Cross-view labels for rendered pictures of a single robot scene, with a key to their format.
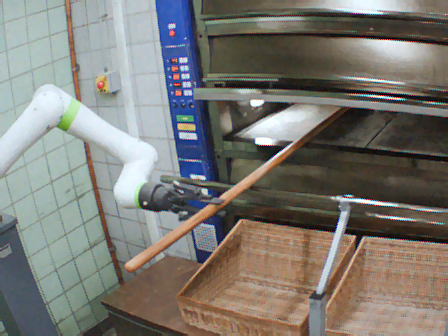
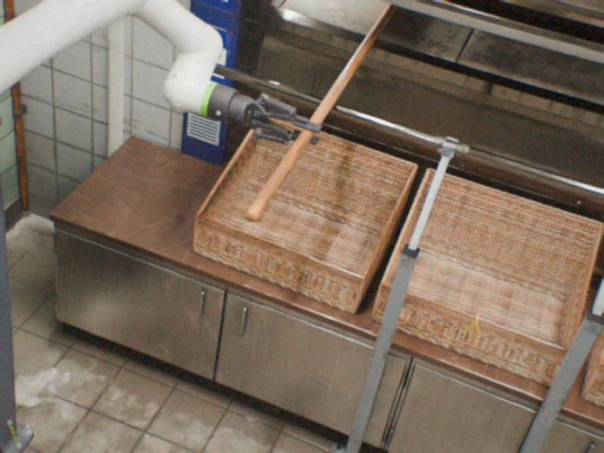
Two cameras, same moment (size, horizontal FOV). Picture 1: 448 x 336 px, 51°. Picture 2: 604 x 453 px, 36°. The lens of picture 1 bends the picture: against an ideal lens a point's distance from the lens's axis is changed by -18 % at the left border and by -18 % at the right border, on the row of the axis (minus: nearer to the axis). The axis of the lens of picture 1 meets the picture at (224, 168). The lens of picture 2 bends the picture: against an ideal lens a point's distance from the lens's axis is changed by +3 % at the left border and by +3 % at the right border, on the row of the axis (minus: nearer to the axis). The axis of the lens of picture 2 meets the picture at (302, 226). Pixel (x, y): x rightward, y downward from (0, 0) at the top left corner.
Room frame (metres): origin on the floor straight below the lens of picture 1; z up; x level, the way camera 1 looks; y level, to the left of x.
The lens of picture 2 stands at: (-0.30, 0.80, 2.47)
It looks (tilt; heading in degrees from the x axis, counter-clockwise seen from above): 39 degrees down; 336
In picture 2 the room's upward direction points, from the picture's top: 11 degrees clockwise
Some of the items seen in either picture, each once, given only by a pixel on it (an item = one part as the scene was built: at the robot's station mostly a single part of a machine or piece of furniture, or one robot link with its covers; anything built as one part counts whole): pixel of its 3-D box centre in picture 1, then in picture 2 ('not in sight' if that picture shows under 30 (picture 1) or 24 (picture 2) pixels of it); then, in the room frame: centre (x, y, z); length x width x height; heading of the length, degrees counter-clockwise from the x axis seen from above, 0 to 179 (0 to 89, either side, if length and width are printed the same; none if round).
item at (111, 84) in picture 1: (107, 82); not in sight; (2.49, 0.49, 1.46); 0.10 x 0.07 x 0.10; 53
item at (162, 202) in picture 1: (171, 200); (251, 112); (1.59, 0.17, 1.19); 0.09 x 0.07 x 0.08; 54
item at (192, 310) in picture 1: (269, 284); (306, 208); (1.76, -0.11, 0.72); 0.56 x 0.49 x 0.28; 52
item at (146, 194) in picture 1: (154, 196); (225, 103); (1.64, 0.23, 1.19); 0.12 x 0.06 x 0.09; 144
